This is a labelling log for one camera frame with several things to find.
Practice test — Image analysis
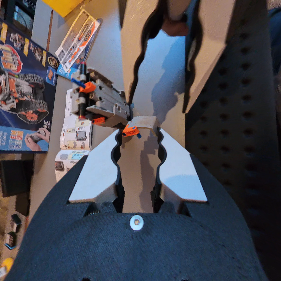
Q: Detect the person's right hand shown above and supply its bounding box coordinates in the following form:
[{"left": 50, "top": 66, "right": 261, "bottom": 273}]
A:
[{"left": 162, "top": 19, "right": 190, "bottom": 38}]

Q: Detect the sticker sheet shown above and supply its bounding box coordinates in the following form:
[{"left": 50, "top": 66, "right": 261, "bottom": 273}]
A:
[{"left": 55, "top": 9, "right": 102, "bottom": 71}]

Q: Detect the open instruction booklet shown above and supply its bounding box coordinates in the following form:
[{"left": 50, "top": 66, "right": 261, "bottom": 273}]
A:
[{"left": 55, "top": 88, "right": 94, "bottom": 183}]

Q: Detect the grey brick robot assembly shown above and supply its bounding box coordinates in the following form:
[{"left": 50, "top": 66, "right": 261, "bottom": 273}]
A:
[{"left": 71, "top": 63, "right": 134, "bottom": 130}]

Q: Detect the small black box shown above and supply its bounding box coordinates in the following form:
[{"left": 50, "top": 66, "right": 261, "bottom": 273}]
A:
[
  {"left": 12, "top": 215, "right": 23, "bottom": 234},
  {"left": 5, "top": 232, "right": 19, "bottom": 251}
]

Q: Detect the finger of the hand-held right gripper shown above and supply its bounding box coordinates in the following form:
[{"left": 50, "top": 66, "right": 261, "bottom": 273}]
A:
[
  {"left": 121, "top": 0, "right": 168, "bottom": 105},
  {"left": 183, "top": 0, "right": 238, "bottom": 114}
]

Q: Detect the small grey panel orange connector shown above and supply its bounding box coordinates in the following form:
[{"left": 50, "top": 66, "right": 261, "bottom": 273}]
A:
[{"left": 122, "top": 116, "right": 160, "bottom": 140}]

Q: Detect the blue robot kit box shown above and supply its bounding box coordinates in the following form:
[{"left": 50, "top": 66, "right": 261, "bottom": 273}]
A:
[{"left": 0, "top": 19, "right": 60, "bottom": 152}]

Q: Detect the yellow plastic bin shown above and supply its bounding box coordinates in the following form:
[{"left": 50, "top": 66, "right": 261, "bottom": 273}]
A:
[{"left": 42, "top": 0, "right": 87, "bottom": 19}]

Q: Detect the grey desk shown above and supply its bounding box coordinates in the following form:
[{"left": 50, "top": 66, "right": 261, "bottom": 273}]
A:
[{"left": 29, "top": 0, "right": 187, "bottom": 215}]

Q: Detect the black perforated plastic panel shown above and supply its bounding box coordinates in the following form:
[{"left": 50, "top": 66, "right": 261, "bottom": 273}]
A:
[{"left": 185, "top": 0, "right": 278, "bottom": 281}]

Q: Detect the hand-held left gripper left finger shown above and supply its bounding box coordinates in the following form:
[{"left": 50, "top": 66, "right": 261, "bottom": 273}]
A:
[{"left": 68, "top": 130, "right": 123, "bottom": 204}]

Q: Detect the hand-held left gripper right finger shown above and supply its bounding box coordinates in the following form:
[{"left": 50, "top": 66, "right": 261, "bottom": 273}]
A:
[{"left": 157, "top": 127, "right": 209, "bottom": 204}]

